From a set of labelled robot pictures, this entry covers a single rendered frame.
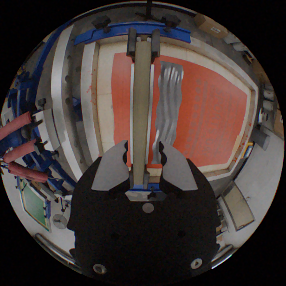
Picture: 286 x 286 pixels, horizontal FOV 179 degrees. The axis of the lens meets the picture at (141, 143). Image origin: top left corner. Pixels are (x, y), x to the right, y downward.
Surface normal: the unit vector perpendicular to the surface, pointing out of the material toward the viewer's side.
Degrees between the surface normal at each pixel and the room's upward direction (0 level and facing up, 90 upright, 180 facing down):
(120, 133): 0
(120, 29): 0
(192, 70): 0
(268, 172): 90
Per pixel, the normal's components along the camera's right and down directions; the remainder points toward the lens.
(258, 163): -1.00, -0.04
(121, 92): 0.00, 0.48
